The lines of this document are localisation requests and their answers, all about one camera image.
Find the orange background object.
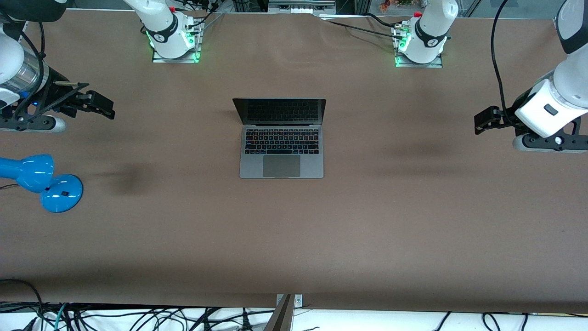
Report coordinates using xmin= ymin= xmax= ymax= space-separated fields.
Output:
xmin=379 ymin=0 xmax=416 ymax=12

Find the blue desk lamp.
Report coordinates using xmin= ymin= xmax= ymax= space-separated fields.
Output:
xmin=0 ymin=154 xmax=84 ymax=213

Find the grey laptop computer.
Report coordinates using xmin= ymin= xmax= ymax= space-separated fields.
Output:
xmin=232 ymin=98 xmax=327 ymax=179

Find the long black table cable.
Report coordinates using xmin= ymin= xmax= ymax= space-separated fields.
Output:
xmin=322 ymin=19 xmax=399 ymax=36

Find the curved black table cable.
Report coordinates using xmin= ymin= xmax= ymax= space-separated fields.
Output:
xmin=367 ymin=13 xmax=398 ymax=27

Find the dark metal post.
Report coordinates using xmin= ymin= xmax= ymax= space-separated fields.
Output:
xmin=264 ymin=294 xmax=294 ymax=331

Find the small metal table bracket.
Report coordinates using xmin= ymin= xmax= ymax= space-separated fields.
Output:
xmin=276 ymin=294 xmax=303 ymax=318

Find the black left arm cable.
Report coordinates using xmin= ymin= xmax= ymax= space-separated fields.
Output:
xmin=491 ymin=0 xmax=511 ymax=115

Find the teal floor cable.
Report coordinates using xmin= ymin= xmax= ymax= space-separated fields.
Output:
xmin=53 ymin=302 xmax=68 ymax=331

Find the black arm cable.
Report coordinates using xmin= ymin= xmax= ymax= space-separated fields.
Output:
xmin=17 ymin=21 xmax=47 ymax=95
xmin=491 ymin=0 xmax=511 ymax=115

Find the brown table cover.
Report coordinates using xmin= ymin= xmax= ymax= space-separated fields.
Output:
xmin=0 ymin=9 xmax=588 ymax=314

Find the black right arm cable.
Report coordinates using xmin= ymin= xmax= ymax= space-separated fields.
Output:
xmin=17 ymin=21 xmax=47 ymax=95

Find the aluminium frame rail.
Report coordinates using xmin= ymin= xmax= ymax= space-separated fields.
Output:
xmin=268 ymin=0 xmax=337 ymax=15

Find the black looped floor cable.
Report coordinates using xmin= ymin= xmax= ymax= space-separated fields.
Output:
xmin=0 ymin=279 xmax=45 ymax=331

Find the black base connector cable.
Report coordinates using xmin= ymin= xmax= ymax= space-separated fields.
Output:
xmin=181 ymin=0 xmax=222 ymax=29

